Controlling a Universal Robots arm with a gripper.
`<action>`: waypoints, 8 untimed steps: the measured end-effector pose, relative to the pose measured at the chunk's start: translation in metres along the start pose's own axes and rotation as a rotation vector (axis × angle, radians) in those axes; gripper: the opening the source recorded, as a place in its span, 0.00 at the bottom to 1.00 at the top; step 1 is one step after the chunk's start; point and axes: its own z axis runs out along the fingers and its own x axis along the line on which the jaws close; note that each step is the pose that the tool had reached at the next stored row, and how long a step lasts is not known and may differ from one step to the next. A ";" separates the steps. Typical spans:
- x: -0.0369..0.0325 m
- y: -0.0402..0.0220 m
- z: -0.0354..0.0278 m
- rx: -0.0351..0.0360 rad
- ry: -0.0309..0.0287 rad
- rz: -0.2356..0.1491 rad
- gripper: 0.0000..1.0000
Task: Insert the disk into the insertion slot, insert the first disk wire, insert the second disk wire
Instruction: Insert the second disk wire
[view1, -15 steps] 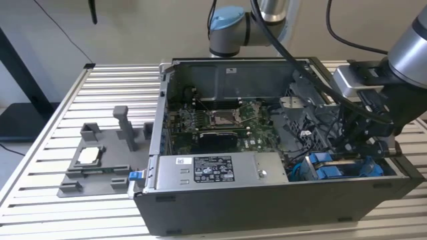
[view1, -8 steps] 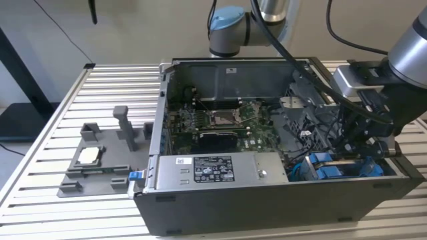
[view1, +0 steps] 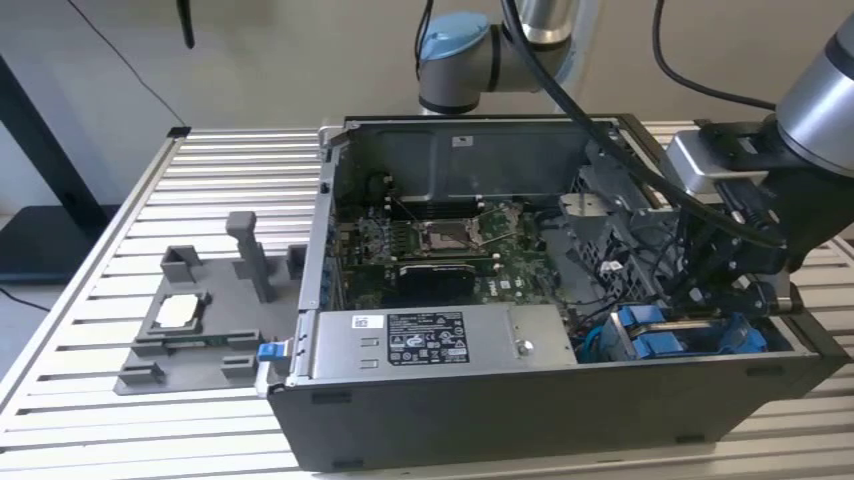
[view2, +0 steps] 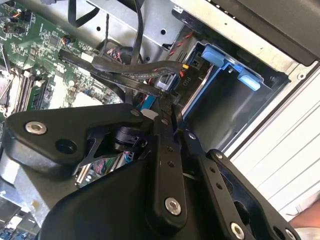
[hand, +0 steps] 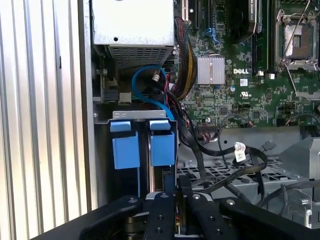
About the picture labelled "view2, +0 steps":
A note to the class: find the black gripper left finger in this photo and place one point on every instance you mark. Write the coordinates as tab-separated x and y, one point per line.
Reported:
105	117

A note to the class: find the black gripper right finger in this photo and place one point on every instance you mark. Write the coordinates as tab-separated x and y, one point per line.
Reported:
215	177

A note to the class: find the hard disk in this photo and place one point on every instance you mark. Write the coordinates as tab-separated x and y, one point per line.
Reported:
212	57

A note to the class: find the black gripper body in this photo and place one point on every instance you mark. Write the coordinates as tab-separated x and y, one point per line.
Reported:
105	212

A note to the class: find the person's hand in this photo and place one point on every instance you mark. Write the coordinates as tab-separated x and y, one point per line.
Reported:
310	215

